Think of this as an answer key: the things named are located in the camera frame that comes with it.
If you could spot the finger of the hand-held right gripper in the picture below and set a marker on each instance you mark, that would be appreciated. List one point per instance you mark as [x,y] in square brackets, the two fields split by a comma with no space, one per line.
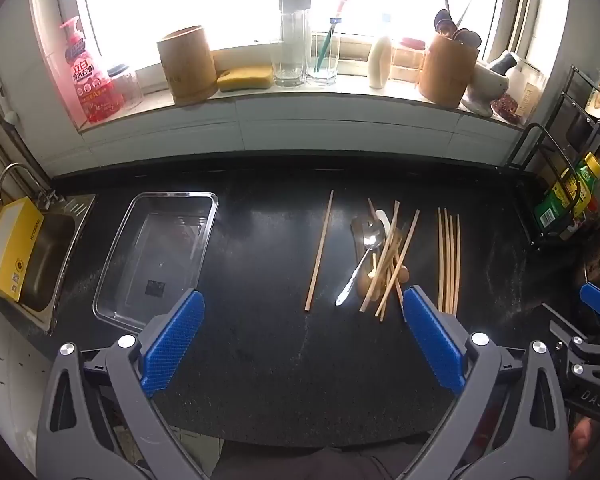
[562,329]
[597,301]

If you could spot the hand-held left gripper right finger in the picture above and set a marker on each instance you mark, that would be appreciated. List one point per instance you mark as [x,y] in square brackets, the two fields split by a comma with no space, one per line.
[432,340]

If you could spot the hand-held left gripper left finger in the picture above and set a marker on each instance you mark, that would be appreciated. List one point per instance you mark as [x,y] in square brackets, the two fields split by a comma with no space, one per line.
[175,340]

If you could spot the bundle of wooden utensils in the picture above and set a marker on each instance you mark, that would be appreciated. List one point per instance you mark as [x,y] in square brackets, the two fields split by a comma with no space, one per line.
[453,270]

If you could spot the light wooden spoon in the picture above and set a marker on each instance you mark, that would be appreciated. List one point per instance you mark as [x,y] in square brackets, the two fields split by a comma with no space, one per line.
[404,272]

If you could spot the row of aligned wooden chopsticks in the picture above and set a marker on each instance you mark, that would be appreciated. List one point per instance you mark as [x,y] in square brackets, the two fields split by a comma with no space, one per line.
[447,260]

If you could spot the clear plastic tray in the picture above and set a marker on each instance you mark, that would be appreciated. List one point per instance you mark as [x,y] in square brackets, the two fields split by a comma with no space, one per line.
[130,270]

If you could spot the metal spoon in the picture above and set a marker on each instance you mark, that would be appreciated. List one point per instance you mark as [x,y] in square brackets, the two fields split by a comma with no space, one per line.
[372,240]

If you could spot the white ceramic spoon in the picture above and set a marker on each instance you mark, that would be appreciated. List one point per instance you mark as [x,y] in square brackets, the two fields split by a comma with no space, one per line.
[381,217]

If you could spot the person's right hand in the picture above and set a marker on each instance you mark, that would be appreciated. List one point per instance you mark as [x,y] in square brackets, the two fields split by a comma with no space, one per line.
[582,442]

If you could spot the green bottle yellow cap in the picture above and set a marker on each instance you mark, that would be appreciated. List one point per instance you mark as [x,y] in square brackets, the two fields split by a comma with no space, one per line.
[562,200]

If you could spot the stainless steel sink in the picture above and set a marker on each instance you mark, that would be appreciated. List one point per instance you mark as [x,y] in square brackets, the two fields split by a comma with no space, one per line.
[50,245]

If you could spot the yellow cardboard box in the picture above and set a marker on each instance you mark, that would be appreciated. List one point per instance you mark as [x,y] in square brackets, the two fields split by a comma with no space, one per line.
[10,250]

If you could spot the clear container dried chillies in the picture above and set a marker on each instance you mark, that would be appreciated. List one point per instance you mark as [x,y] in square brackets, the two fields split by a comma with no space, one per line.
[525,97]

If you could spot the chrome faucet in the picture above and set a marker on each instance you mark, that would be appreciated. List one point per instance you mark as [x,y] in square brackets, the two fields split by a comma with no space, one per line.
[15,170]

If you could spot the white stone mortar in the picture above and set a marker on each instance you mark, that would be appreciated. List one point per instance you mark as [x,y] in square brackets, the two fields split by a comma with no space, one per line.
[482,92]

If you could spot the glass jar black lid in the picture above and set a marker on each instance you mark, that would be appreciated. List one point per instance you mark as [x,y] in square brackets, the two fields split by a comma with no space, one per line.
[127,90]

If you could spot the red packaged bag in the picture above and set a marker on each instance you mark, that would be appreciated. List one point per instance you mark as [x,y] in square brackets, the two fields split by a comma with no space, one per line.
[92,90]

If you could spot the bamboo utensil holder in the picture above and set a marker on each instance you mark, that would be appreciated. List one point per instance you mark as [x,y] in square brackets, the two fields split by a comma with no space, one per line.
[445,75]

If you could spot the yellow sponge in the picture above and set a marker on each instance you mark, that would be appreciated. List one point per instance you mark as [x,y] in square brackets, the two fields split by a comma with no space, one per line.
[245,79]

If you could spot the empty bamboo holder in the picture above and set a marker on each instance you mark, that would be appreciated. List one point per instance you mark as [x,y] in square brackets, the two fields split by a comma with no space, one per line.
[187,70]

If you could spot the jar with red lid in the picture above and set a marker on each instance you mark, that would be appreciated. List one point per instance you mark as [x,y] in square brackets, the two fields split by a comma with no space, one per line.
[407,60]

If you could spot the short clear glass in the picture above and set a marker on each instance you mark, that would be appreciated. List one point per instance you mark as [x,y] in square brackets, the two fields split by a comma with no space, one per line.
[330,75]

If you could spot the white squeeze bottle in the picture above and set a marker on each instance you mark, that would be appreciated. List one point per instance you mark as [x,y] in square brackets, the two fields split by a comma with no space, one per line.
[380,60]

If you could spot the tall clear glass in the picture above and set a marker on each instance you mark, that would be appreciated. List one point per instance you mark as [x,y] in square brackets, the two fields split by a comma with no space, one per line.
[290,60]

